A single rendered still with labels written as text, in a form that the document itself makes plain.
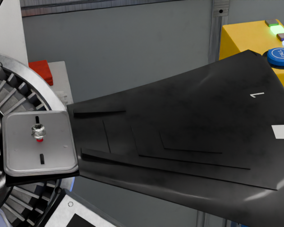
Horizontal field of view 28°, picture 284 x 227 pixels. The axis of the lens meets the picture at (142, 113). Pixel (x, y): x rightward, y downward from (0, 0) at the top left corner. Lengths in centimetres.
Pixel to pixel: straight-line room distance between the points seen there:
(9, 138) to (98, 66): 81
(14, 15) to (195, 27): 65
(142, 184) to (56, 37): 82
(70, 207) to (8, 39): 25
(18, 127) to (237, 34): 48
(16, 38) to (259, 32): 39
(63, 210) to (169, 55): 79
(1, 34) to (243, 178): 39
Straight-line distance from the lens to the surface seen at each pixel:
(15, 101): 63
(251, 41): 91
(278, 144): 56
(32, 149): 51
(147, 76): 137
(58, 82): 119
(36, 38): 127
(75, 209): 62
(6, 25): 76
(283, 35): 92
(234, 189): 52
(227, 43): 93
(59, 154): 51
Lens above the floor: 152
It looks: 37 degrees down
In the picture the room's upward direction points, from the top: 1 degrees counter-clockwise
